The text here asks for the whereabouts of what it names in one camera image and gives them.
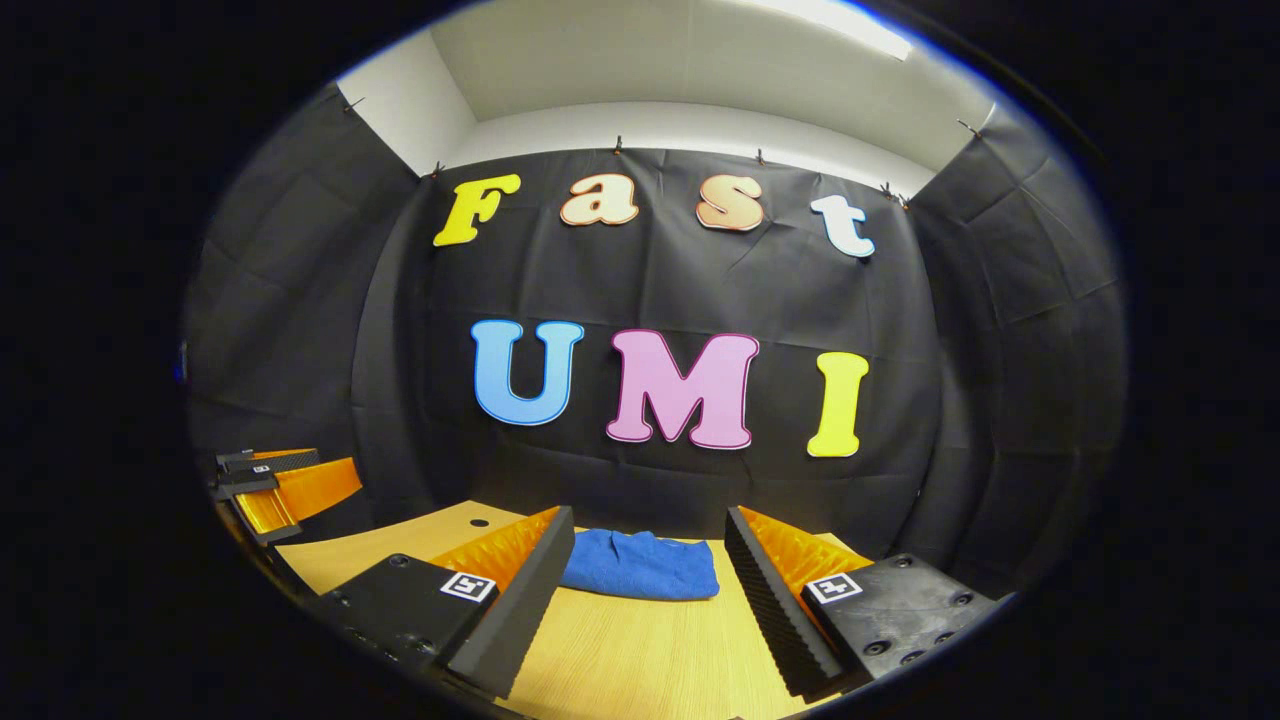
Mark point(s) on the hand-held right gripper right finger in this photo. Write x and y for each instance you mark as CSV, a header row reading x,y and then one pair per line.
x,y
770,610

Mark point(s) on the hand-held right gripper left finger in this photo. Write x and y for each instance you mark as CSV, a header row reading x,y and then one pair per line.
x,y
520,620

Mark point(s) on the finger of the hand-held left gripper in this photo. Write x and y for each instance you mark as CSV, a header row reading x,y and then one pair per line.
x,y
320,485
290,461

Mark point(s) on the black backdrop cloth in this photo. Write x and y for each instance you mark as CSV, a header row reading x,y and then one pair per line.
x,y
650,290

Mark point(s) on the row of small cloth clips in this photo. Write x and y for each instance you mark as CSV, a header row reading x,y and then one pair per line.
x,y
618,145

